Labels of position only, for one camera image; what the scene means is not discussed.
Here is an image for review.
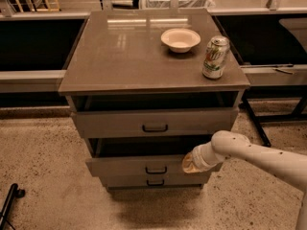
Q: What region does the black stand foot left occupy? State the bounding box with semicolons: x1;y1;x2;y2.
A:
0;183;25;230

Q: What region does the green white soda can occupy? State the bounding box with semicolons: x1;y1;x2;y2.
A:
202;35;230;80

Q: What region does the grey drawer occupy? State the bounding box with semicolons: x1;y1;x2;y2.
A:
86;136;210;177
100;172;210;190
72;107;238;138

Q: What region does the white wire basket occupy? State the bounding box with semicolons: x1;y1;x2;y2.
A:
139;0;215;10

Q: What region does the grey drawer cabinet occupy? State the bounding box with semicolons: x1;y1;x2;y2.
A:
58;9;251;190

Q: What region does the black stand base right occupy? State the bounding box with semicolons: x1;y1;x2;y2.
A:
242;93;307;148

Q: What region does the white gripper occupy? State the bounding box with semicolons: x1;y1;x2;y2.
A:
182;143;225;173

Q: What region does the grey top drawer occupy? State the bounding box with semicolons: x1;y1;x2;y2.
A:
72;107;238;138

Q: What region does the grey bottom drawer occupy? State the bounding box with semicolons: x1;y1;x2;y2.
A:
100;172;210;190

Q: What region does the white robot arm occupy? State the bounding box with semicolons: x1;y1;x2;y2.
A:
181;130;307;230

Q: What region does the white ceramic bowl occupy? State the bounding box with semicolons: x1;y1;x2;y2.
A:
161;29;201;54

